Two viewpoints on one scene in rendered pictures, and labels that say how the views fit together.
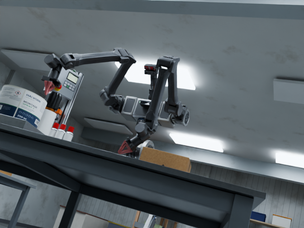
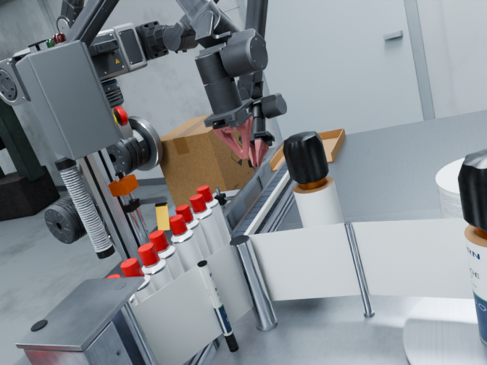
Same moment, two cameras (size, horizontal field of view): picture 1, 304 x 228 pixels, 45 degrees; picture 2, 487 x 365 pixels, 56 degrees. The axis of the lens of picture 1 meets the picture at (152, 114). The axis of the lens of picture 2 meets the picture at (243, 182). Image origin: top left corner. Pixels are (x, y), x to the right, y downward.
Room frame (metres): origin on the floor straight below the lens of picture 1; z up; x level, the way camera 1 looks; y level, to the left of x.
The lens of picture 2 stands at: (1.83, 1.44, 1.42)
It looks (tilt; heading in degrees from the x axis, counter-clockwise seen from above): 19 degrees down; 284
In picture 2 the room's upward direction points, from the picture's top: 18 degrees counter-clockwise
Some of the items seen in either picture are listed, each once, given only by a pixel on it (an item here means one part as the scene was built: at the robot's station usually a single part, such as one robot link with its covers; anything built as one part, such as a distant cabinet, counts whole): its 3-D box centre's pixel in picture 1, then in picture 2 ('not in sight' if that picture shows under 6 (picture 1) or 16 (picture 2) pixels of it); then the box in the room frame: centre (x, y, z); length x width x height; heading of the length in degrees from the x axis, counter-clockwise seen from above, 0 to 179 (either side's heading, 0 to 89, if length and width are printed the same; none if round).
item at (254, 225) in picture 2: not in sight; (261, 215); (2.10, 0.27, 0.91); 1.07 x 0.01 x 0.02; 77
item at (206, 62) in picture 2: (56, 67); (216, 66); (2.02, 0.62, 1.36); 0.07 x 0.06 x 0.07; 157
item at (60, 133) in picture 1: (57, 140); (209, 235); (2.19, 0.49, 0.98); 0.05 x 0.05 x 0.20
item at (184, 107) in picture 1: (178, 111); (161, 38); (2.35, -0.16, 1.45); 0.09 x 0.08 x 0.12; 66
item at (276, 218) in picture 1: (281, 222); not in sight; (8.69, -3.68, 1.83); 0.44 x 0.37 x 0.24; 66
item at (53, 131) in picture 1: (50, 139); (196, 246); (2.21, 0.54, 0.98); 0.05 x 0.05 x 0.20
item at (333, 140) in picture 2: not in sight; (309, 148); (1.98, -0.43, 0.85); 0.30 x 0.26 x 0.04; 77
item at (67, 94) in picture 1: (62, 83); (69, 101); (2.31, 0.63, 1.38); 0.17 x 0.10 x 0.19; 132
